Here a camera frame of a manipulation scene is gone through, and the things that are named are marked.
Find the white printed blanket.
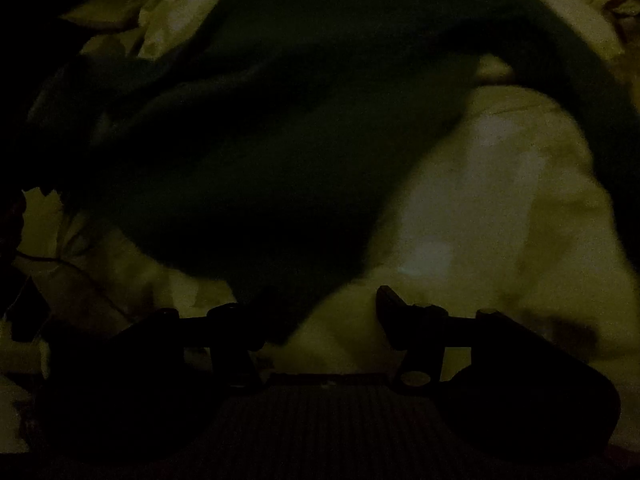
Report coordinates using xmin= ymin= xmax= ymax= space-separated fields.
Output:
xmin=0 ymin=0 xmax=640 ymax=456

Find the dark green garment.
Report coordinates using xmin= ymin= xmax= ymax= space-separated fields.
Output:
xmin=30 ymin=0 xmax=640 ymax=347

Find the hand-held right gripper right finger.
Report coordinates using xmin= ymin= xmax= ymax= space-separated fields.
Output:
xmin=375 ymin=285 xmax=547 ymax=388

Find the thin dark cable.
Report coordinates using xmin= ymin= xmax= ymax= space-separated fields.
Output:
xmin=14 ymin=251 xmax=138 ymax=322

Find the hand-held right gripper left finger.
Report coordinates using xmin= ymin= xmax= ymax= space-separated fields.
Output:
xmin=118 ymin=287 xmax=282 ymax=388

